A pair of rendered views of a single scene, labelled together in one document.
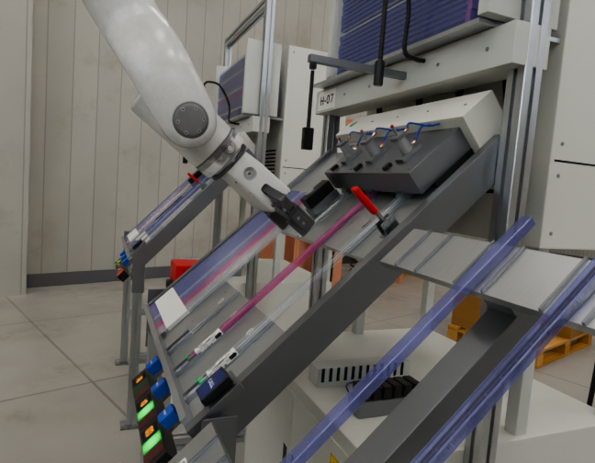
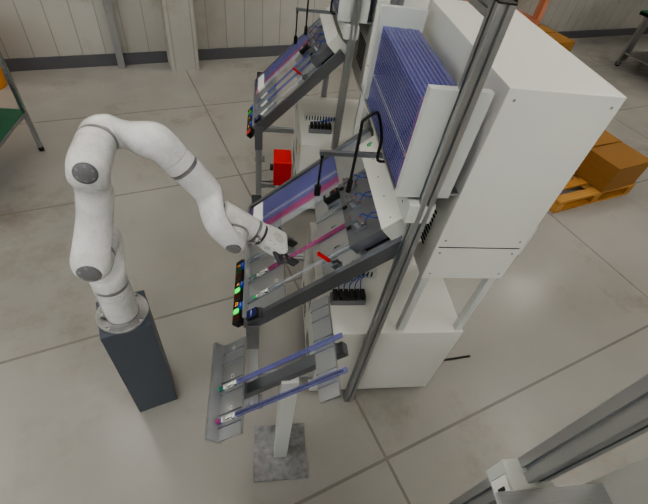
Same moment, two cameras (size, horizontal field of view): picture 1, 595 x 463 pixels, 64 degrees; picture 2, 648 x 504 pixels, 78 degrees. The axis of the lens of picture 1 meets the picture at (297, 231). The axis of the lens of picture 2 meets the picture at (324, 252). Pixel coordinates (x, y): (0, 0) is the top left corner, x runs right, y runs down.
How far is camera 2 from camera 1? 106 cm
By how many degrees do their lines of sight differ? 42
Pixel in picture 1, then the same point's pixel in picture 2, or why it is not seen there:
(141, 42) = (210, 222)
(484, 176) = (388, 255)
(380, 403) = (342, 301)
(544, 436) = (412, 333)
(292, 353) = (284, 306)
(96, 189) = not seen: outside the picture
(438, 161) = (367, 242)
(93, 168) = not seen: outside the picture
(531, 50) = (418, 217)
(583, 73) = (470, 210)
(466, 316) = not seen: hidden behind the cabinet
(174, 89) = (225, 241)
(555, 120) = (443, 231)
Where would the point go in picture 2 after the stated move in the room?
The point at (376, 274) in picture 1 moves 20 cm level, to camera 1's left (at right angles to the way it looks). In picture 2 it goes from (323, 286) to (272, 270)
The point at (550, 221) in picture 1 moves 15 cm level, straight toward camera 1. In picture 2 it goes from (430, 269) to (405, 290)
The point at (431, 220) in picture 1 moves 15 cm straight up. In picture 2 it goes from (354, 270) to (362, 240)
